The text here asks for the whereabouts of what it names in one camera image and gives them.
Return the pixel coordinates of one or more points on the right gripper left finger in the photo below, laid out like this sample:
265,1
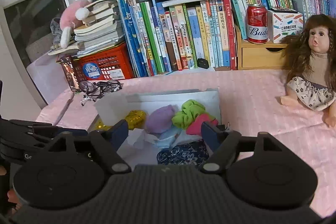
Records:
106,144

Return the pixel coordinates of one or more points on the smartphone with photo screen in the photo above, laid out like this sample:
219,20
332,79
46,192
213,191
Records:
69,72

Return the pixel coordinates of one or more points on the black binder clip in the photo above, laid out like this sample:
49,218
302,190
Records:
224,127

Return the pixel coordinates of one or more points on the purple plush toy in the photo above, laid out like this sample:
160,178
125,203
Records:
160,120

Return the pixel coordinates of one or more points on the red plastic crate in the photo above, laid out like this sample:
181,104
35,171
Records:
110,64

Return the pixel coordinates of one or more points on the red Budweiser can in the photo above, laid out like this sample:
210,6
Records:
257,24

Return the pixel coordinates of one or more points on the gold sequin bow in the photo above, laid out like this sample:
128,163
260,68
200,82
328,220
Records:
135,119

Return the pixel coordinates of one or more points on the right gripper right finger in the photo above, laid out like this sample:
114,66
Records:
223,145

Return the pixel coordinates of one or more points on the miniature black bicycle model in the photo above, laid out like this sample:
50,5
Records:
93,91

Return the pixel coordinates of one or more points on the white shallow tray box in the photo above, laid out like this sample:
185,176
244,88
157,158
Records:
149,102

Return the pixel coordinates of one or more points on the navy floral fabric pouch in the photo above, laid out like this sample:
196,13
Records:
193,153

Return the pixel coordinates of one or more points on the pink rabbit plush toy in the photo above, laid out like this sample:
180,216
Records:
72,17

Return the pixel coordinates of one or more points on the small wooden drawer box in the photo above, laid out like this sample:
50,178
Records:
255,56

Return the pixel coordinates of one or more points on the grey plush toy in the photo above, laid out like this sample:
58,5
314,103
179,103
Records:
56,32

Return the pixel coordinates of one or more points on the row of upright books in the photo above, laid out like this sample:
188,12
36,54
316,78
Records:
165,36

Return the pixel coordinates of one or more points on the stack of lying books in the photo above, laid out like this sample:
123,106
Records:
101,30

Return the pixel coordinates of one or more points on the white foam sponge block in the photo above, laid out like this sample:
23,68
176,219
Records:
111,111

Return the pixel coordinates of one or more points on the blue packaged face mask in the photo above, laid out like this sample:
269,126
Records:
167,138

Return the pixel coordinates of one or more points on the brown haired doll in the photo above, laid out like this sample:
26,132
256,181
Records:
310,58

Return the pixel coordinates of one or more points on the white printed carton box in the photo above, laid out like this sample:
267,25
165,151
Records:
282,24

